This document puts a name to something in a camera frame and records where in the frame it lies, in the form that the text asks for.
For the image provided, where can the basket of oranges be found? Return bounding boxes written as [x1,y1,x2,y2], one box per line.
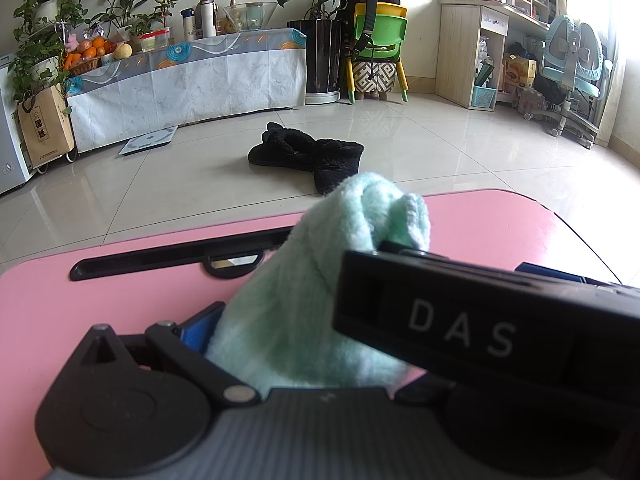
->
[62,35,116,77]

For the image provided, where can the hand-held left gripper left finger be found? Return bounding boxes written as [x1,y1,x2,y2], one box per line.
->
[75,301,261,406]

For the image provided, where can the pink lap desk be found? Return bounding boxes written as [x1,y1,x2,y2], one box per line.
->
[0,188,626,411]

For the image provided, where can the mint green fluffy towel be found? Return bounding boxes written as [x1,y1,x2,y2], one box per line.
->
[206,171,432,391]

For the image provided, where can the potted green houseplant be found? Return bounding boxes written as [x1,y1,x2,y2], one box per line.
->
[97,0,151,43]
[150,0,183,31]

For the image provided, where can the white thermos bottle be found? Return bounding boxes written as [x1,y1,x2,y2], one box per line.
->
[200,0,218,38]

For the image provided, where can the large glass bowl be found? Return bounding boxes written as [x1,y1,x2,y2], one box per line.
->
[222,2,278,33]

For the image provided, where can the light wooden desk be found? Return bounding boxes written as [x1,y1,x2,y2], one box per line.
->
[435,0,551,111]

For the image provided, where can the white chest freezer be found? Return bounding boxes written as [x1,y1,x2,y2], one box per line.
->
[0,55,36,196]

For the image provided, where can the black fuzzy slipper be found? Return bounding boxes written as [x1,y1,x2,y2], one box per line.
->
[247,122,321,168]
[312,140,366,196]

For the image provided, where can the clear container red lid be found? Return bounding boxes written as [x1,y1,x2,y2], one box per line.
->
[140,30,173,53]

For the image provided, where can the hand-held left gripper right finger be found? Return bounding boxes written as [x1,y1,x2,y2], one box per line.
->
[392,377,458,406]

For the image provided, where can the green yellow stacked chairs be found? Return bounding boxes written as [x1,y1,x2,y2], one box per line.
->
[347,2,411,106]

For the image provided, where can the yellow cardboard box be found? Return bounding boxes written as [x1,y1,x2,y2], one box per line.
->
[502,55,537,90]

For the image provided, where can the blue plastic basket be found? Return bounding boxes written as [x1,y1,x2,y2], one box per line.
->
[470,85,498,110]

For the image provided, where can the brown cardboard box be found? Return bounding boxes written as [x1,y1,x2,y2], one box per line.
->
[17,85,76,168]

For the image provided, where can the black tall planter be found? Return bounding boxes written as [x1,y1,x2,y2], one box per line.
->
[287,19,343,106]

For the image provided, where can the white bathroom scale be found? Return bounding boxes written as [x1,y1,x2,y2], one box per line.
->
[119,127,179,157]

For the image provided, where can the teal ergonomic desk chair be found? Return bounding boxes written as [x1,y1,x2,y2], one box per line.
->
[517,12,613,150]

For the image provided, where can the patterned stool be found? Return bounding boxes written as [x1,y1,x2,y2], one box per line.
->
[352,60,398,96]

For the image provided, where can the cloth covered long table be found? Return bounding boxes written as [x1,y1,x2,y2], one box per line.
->
[65,27,308,153]

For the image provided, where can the trailing pothos plant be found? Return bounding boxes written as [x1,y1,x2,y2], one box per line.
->
[7,0,88,106]

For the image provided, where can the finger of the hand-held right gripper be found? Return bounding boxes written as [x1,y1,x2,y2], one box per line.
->
[377,240,451,262]
[514,261,640,293]

